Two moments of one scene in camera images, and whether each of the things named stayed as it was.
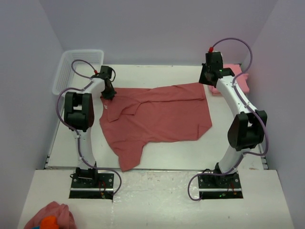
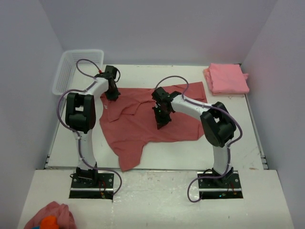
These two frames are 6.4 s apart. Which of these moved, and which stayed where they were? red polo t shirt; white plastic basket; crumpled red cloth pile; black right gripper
Moved: black right gripper
Stayed: crumpled red cloth pile; white plastic basket; red polo t shirt
